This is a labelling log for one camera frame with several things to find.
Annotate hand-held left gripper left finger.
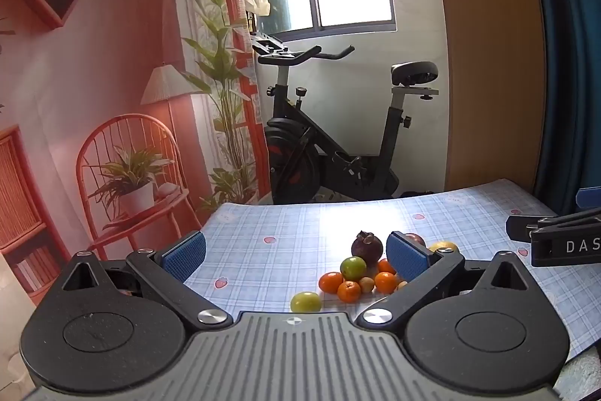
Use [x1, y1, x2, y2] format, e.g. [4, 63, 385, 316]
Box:
[44, 231, 234, 331]

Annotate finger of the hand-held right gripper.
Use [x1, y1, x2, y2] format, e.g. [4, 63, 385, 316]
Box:
[506, 207, 601, 242]
[577, 187, 601, 214]

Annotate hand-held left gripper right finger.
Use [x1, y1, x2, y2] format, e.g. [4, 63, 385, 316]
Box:
[354, 231, 542, 329]

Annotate dark purple mangosteen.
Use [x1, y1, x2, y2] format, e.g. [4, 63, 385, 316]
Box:
[351, 230, 387, 268]

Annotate green round fruit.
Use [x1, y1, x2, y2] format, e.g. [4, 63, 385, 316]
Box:
[290, 291, 323, 314]
[340, 256, 367, 282]

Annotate black exercise bike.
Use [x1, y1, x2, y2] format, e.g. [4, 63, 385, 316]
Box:
[251, 32, 441, 205]

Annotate dark blue curtain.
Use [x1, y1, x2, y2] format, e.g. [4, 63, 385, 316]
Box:
[518, 0, 601, 215]

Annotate wooden panel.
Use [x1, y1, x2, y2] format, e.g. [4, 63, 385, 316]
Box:
[424, 0, 549, 196]

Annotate white plastic bag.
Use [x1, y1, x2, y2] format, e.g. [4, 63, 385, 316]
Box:
[242, 0, 272, 17]

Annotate room scene wall poster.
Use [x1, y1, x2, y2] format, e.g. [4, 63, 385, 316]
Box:
[0, 0, 272, 305]

